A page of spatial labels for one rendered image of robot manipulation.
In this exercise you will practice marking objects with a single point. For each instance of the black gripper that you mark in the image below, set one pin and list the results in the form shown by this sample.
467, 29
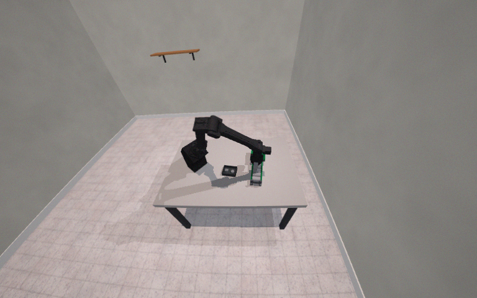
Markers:
256, 158

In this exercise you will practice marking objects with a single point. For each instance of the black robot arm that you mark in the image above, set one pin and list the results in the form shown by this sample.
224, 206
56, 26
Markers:
214, 128

